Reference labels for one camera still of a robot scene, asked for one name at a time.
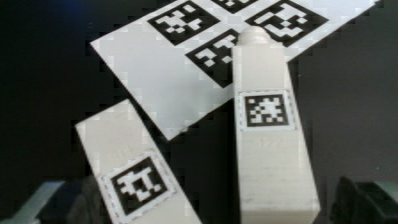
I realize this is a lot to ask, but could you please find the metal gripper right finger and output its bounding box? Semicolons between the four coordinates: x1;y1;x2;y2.
330;177;398;224

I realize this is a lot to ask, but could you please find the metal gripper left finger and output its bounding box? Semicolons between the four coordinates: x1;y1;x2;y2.
7;178;105;224

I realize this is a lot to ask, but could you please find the white leg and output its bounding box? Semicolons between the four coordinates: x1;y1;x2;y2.
233;26;320;224
75;100;202;224

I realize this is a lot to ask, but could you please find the white marker paper sheet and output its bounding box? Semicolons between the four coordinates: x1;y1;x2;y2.
91;0;380;138

